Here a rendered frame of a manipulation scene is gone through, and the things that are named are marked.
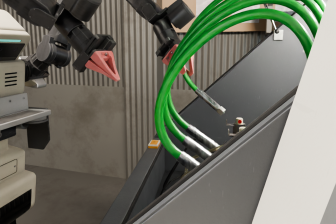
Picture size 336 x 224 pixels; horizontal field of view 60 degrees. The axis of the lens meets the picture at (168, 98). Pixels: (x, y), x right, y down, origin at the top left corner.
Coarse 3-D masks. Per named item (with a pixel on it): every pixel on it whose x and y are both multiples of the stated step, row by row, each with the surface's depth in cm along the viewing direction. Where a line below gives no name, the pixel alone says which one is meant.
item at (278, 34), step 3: (264, 6) 91; (273, 21) 91; (273, 24) 91; (273, 27) 91; (273, 30) 91; (276, 30) 90; (279, 30) 90; (282, 30) 90; (273, 33) 91; (276, 33) 91; (279, 33) 91; (282, 33) 90; (273, 36) 91; (276, 36) 91; (279, 36) 91; (282, 36) 91; (273, 39) 91; (276, 39) 91; (279, 39) 91
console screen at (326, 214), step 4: (332, 192) 17; (332, 196) 17; (328, 200) 18; (332, 200) 17; (328, 204) 17; (332, 204) 17; (328, 208) 17; (332, 208) 17; (324, 212) 18; (328, 212) 17; (332, 212) 17; (324, 216) 17; (328, 216) 17; (332, 216) 17; (324, 220) 17; (328, 220) 17; (332, 220) 16
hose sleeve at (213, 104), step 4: (196, 92) 78; (200, 92) 78; (204, 92) 78; (200, 96) 78; (204, 96) 77; (208, 96) 77; (204, 100) 78; (208, 100) 77; (212, 100) 77; (208, 104) 78; (212, 104) 76; (216, 104) 76; (216, 108) 76
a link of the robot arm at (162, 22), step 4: (164, 16) 87; (168, 16) 86; (160, 20) 86; (164, 20) 86; (168, 20) 88; (156, 24) 86; (160, 24) 86; (164, 24) 85; (168, 24) 86; (156, 28) 86; (160, 28) 85; (164, 28) 84; (168, 28) 84; (172, 28) 85; (156, 32) 86; (160, 32) 85
